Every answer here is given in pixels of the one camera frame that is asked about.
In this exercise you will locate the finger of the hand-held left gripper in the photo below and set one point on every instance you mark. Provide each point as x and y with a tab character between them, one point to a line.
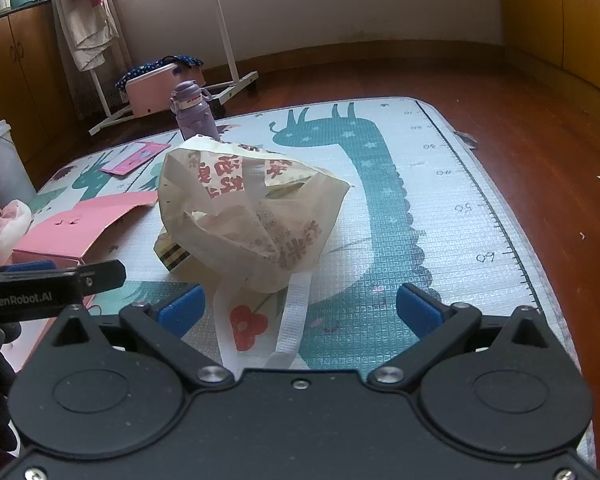
102	276
30	266

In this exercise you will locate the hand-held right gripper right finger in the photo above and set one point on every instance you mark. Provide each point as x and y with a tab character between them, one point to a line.
420	312

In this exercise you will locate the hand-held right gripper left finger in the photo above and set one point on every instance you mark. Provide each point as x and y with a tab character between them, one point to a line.
180	312

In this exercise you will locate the beige shopping bag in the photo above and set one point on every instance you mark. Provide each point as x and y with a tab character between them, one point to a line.
260	220

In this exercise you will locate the pink and white cloth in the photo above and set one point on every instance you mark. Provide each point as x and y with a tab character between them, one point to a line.
7	230

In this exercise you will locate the pink cardboard box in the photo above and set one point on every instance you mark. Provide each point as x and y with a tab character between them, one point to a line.
80	225

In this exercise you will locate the animal print play mat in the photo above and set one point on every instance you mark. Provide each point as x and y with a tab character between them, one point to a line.
430	210

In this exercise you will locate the white plastic bucket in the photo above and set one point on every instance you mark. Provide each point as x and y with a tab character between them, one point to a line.
2	165

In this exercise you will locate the pink card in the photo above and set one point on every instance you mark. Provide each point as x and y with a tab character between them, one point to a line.
135	159

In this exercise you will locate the purple water bottle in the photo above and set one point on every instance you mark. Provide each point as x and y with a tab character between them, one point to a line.
196	115

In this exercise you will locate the pink storage box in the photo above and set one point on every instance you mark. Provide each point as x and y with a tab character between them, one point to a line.
155	92

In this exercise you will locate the brown wooden cabinet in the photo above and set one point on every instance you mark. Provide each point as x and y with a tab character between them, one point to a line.
25	75

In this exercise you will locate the dark floral cloth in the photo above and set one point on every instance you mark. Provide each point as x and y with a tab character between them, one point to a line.
145	70

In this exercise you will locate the white hanging garment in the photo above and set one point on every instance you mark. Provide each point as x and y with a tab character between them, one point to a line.
87	35

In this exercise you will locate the white clothes rack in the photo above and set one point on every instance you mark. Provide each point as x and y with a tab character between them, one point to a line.
230	60

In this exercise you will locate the yellow wooden cabinet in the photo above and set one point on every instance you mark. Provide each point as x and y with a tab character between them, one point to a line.
560	10

